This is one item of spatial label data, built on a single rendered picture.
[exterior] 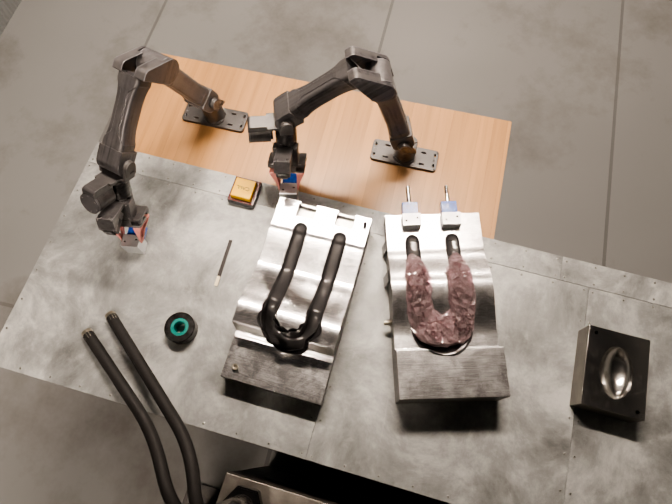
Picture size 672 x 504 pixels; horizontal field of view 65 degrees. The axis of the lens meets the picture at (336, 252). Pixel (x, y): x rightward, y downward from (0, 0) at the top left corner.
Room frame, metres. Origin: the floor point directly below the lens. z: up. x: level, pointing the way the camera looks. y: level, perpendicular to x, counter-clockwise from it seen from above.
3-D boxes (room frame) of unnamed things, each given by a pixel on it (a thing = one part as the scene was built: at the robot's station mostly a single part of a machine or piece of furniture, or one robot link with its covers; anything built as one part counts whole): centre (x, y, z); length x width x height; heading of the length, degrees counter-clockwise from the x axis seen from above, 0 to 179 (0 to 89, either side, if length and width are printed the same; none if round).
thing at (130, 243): (0.61, 0.56, 0.83); 0.13 x 0.05 x 0.05; 172
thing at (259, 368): (0.39, 0.10, 0.87); 0.50 x 0.26 x 0.14; 162
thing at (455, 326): (0.36, -0.26, 0.90); 0.26 x 0.18 x 0.08; 179
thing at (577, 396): (0.16, -0.67, 0.84); 0.20 x 0.15 x 0.07; 162
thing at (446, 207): (0.63, -0.32, 0.86); 0.13 x 0.05 x 0.05; 179
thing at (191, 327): (0.32, 0.42, 0.82); 0.08 x 0.08 x 0.04
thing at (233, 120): (1.00, 0.36, 0.84); 0.20 x 0.07 x 0.08; 74
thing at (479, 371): (0.36, -0.27, 0.86); 0.50 x 0.26 x 0.11; 179
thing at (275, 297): (0.40, 0.08, 0.92); 0.35 x 0.16 x 0.09; 162
